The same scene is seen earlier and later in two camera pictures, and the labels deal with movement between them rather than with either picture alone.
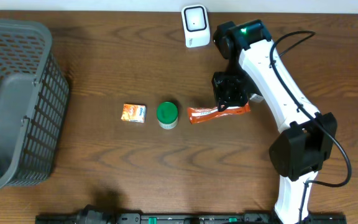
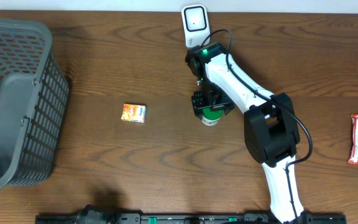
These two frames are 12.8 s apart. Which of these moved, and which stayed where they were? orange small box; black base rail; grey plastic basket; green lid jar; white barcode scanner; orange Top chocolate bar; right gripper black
Moved: green lid jar; orange Top chocolate bar; right gripper black
Stayed: orange small box; white barcode scanner; black base rail; grey plastic basket
